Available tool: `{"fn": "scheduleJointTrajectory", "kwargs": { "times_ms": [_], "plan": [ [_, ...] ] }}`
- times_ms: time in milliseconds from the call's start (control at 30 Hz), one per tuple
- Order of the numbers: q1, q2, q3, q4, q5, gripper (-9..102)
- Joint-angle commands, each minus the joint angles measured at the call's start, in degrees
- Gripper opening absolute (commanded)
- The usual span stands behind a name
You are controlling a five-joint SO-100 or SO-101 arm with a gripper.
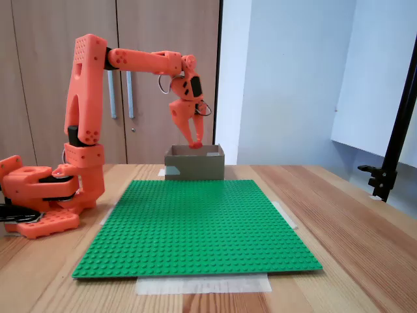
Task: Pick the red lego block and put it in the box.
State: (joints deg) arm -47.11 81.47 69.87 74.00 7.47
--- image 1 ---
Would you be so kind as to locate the cardboard box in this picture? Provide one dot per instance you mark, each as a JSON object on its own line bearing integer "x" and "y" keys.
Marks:
{"x": 195, "y": 166}

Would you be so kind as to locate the small white tape piece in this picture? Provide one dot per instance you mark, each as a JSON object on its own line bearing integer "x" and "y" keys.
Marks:
{"x": 375, "y": 198}

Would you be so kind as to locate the green lego baseplate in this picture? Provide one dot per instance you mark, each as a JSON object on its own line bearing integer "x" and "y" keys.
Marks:
{"x": 179, "y": 234}

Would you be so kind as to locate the black stand with clamp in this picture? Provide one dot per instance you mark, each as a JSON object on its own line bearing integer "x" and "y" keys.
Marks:
{"x": 400, "y": 124}

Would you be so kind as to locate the red lego block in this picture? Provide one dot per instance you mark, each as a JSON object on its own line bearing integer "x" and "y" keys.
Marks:
{"x": 196, "y": 145}

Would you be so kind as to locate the masking tape strip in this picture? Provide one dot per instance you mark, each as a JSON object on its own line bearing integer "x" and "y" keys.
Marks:
{"x": 286, "y": 215}
{"x": 202, "y": 285}
{"x": 162, "y": 172}
{"x": 109, "y": 212}

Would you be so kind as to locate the white wall board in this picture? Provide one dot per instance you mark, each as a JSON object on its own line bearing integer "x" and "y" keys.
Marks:
{"x": 368, "y": 81}

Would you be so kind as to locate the wooden cabinet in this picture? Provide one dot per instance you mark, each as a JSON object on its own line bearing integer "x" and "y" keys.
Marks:
{"x": 163, "y": 32}

